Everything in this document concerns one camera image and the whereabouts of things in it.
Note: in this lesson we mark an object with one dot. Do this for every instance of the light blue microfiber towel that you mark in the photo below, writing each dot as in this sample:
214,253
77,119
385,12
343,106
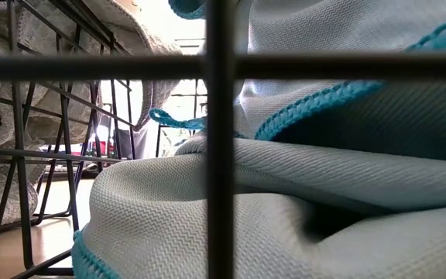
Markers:
161,221
323,31

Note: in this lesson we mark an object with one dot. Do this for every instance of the grey cloth cover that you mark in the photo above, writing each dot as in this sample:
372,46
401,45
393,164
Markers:
145,143

